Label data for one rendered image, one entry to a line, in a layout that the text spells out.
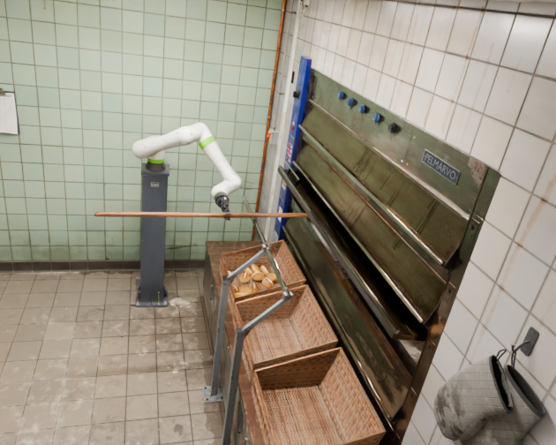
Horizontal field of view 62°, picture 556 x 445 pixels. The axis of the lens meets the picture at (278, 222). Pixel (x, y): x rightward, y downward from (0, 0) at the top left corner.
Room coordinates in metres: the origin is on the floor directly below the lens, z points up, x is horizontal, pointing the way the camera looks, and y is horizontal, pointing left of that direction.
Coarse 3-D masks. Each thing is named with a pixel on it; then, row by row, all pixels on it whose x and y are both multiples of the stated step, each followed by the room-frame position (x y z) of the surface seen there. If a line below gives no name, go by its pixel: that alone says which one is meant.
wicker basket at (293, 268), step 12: (240, 252) 3.02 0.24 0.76; (276, 252) 3.12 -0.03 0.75; (288, 252) 2.99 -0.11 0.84; (228, 264) 3.00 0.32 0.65; (240, 264) 3.03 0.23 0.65; (252, 264) 3.06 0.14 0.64; (264, 264) 3.09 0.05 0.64; (288, 264) 2.91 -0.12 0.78; (240, 276) 2.95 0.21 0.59; (264, 276) 3.00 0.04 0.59; (288, 276) 2.82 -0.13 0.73; (300, 276) 2.70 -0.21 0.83; (264, 288) 2.85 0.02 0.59; (276, 288) 2.56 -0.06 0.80; (288, 288) 2.75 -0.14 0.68; (228, 300) 2.63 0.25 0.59; (240, 300) 2.49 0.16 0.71; (264, 300) 2.54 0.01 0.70; (276, 300) 2.56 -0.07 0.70; (240, 312) 2.49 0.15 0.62
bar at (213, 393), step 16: (256, 224) 2.67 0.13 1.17; (256, 256) 2.40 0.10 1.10; (272, 256) 2.30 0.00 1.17; (240, 272) 2.37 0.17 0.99; (224, 288) 2.33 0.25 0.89; (224, 304) 2.34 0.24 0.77; (224, 320) 2.34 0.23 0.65; (256, 320) 1.91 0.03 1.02; (240, 336) 1.88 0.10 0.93; (240, 352) 1.88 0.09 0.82; (208, 400) 2.29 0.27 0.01; (224, 432) 1.87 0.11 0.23
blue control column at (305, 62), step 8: (304, 56) 3.41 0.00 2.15; (304, 64) 3.29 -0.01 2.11; (304, 72) 3.27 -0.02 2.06; (304, 80) 3.26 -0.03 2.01; (296, 88) 3.40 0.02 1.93; (304, 88) 3.26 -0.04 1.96; (304, 96) 3.26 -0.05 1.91; (296, 104) 3.35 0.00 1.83; (296, 112) 3.32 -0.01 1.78; (296, 120) 3.29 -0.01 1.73; (296, 128) 3.27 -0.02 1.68; (296, 136) 3.26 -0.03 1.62; (296, 144) 3.26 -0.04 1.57; (296, 152) 3.27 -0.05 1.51; (280, 192) 3.39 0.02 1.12; (288, 192) 3.26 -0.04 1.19; (280, 200) 3.36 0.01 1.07; (288, 200) 3.27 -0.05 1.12; (280, 224) 3.28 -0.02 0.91; (280, 232) 3.26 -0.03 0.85
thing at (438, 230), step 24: (312, 120) 3.07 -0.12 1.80; (336, 144) 2.63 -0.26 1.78; (360, 144) 2.42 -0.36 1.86; (360, 168) 2.29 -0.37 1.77; (384, 168) 2.12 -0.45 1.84; (384, 192) 2.02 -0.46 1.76; (408, 192) 1.88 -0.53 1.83; (408, 216) 1.79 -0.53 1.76; (432, 216) 1.68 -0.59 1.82; (456, 216) 1.59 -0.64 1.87; (432, 240) 1.61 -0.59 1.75; (456, 240) 1.52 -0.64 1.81
